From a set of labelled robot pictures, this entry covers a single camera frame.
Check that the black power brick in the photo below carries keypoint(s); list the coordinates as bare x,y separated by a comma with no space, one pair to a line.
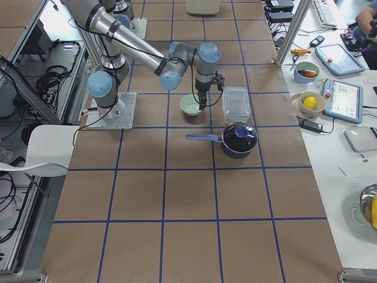
311,126

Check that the white keyboard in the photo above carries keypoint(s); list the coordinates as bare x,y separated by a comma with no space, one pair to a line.
324,14

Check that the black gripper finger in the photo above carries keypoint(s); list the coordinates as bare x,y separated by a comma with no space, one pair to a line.
202,100

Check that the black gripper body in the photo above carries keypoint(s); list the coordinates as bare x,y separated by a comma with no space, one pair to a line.
202,88

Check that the clear plastic food container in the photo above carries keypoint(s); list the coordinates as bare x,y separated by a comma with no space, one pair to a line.
235,104

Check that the yellow screwdriver tool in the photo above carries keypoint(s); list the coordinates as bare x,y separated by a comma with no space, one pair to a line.
299,51

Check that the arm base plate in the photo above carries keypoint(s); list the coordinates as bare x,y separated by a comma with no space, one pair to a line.
139,26
120,117

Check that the blue bowl with fruit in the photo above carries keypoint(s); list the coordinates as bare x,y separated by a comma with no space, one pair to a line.
305,72

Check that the cream bowl with lemon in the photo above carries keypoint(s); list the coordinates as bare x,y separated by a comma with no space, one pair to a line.
311,104

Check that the blue teach pendant tablet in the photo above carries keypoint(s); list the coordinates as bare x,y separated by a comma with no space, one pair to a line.
338,60

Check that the dark blue saucepan with lid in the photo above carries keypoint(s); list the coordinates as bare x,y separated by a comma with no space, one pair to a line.
237,139

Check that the white plastic sheet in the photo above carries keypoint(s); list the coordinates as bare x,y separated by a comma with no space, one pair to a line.
49,151

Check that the aluminium frame post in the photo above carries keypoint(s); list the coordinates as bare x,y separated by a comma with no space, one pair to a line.
297,20

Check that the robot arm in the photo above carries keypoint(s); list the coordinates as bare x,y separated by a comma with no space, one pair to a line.
124,12
111,20

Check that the steel bowl with banana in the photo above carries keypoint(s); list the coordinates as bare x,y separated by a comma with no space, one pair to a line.
365,214

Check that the green bowl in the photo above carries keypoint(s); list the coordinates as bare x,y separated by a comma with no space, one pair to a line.
189,104

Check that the cream silver toaster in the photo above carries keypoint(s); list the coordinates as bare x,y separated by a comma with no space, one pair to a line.
202,7

